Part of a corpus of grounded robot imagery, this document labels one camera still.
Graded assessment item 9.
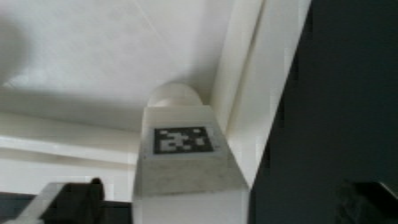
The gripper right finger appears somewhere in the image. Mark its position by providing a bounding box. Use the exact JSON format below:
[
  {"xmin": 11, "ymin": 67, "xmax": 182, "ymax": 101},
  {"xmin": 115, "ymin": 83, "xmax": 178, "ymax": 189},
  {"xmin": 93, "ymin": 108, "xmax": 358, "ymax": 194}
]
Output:
[{"xmin": 335, "ymin": 181, "xmax": 398, "ymax": 224}]

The white right fence rail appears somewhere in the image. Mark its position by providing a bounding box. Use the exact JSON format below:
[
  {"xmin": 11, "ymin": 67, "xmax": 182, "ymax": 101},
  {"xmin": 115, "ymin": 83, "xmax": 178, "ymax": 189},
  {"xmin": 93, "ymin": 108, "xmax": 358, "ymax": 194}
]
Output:
[{"xmin": 228, "ymin": 0, "xmax": 312, "ymax": 185}]

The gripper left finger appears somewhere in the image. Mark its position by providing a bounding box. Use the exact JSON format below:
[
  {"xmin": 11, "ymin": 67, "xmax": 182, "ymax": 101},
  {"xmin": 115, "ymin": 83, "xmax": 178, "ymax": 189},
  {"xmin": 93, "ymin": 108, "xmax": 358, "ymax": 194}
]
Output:
[{"xmin": 13, "ymin": 178, "xmax": 132, "ymax": 224}]

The white leg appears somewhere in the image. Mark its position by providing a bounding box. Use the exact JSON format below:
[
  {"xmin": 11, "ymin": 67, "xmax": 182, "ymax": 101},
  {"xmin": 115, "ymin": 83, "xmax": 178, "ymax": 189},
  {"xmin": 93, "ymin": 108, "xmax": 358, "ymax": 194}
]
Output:
[{"xmin": 134, "ymin": 83, "xmax": 250, "ymax": 224}]

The white square tabletop tray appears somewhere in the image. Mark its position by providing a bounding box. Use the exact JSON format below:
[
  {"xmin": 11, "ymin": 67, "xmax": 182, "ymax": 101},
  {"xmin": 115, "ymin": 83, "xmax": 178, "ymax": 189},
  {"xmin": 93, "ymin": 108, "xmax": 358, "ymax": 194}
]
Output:
[{"xmin": 0, "ymin": 0, "xmax": 239, "ymax": 201}]

